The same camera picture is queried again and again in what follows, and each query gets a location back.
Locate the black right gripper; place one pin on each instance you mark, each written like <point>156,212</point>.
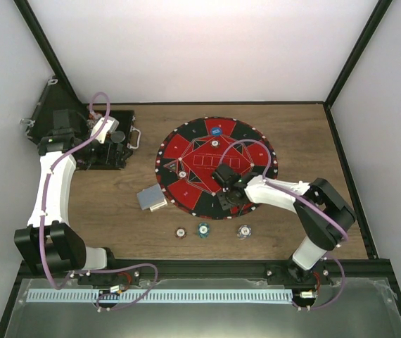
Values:
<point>224,203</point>

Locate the blue green chip stack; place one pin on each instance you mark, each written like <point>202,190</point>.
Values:
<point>203,230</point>

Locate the blue small blind button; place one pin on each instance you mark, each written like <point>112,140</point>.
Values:
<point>216,131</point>

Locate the orange black chip stack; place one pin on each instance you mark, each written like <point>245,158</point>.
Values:
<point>180,233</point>

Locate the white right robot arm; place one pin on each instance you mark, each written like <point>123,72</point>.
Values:
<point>323,213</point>

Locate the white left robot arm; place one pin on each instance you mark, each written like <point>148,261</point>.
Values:
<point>48,244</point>

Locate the chips inside case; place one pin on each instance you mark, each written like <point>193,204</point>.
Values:
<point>93,118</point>

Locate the black poker chip case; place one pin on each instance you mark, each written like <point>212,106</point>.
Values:
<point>109,151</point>

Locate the purple white chip stack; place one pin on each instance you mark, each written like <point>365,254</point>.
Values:
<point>244,232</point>

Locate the round red black poker mat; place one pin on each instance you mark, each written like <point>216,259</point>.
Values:
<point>242,147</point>

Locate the light blue slotted cable duct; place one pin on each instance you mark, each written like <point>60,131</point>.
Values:
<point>259,296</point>

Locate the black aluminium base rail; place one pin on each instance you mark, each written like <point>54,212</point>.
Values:
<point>275,272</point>

